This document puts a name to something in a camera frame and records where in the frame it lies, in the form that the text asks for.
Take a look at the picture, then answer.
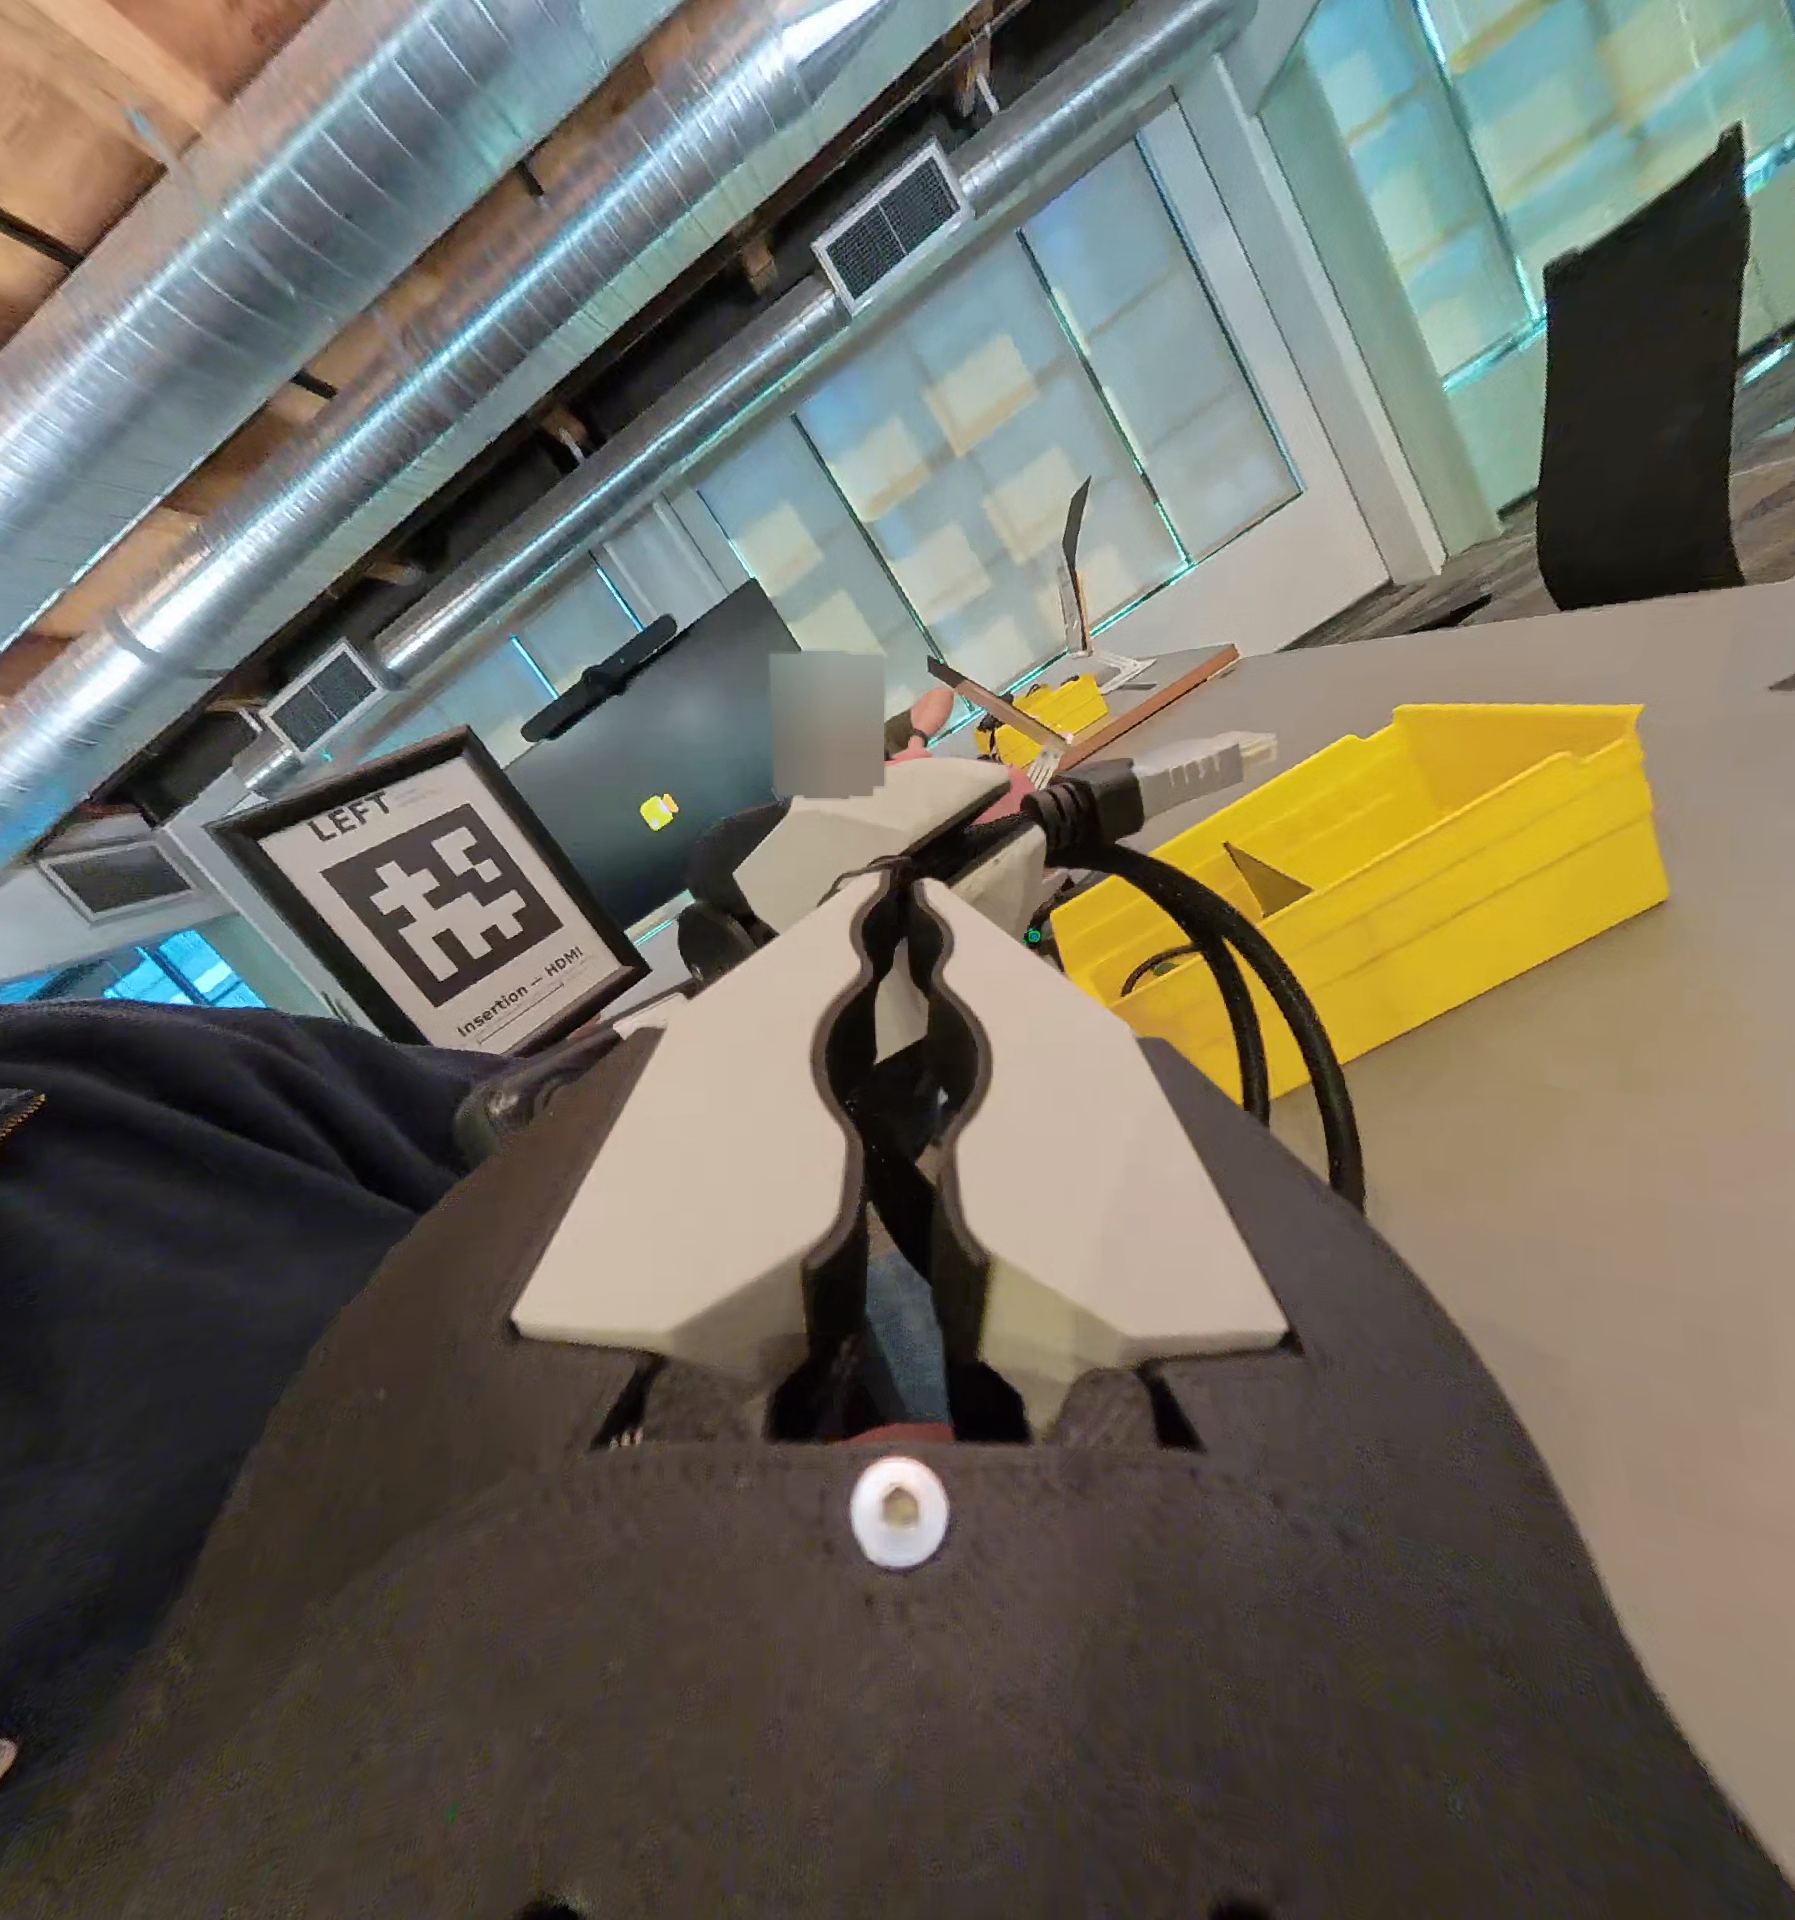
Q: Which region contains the wide spiral ceiling duct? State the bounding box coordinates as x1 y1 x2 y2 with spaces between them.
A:
0 0 690 700
0 0 1274 918

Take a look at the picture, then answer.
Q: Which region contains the black video bar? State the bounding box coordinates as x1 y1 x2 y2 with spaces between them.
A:
522 615 678 742

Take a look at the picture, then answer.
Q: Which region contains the black highback office chair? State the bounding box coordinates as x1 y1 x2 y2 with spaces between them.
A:
1534 127 1754 611

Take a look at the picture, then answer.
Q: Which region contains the tilted dark board on stand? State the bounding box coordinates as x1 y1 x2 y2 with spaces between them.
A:
1054 476 1158 673
928 652 1064 749

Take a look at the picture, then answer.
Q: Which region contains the black braided hdmi cable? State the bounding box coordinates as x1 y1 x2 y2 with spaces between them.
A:
830 733 1368 1352

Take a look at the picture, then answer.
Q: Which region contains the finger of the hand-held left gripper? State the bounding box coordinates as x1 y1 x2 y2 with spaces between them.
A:
928 824 1060 936
748 757 1042 936

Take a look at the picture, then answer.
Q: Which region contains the wooden side table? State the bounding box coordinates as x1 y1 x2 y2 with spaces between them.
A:
972 643 1242 752

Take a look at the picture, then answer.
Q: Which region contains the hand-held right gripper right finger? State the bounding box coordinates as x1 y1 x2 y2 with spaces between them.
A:
910 877 1290 1447

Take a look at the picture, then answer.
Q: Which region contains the small yellow bin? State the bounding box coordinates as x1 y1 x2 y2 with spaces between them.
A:
980 675 1110 741

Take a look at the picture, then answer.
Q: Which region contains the framed marker sign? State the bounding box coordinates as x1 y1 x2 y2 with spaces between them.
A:
209 727 652 1053

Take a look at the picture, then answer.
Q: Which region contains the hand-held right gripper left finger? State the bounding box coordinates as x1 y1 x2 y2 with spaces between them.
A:
512 874 902 1391

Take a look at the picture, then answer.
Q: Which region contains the narrow spiral duct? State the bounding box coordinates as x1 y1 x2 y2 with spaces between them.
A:
372 91 1184 685

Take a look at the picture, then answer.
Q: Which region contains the white duct vent grille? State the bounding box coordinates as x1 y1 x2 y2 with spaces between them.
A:
261 643 382 752
812 143 974 314
41 840 195 920

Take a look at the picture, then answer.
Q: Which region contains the large black screen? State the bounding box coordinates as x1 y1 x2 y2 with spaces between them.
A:
508 577 810 933

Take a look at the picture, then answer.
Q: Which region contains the yellow plastic bin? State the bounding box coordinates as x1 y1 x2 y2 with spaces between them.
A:
1040 702 1676 1104

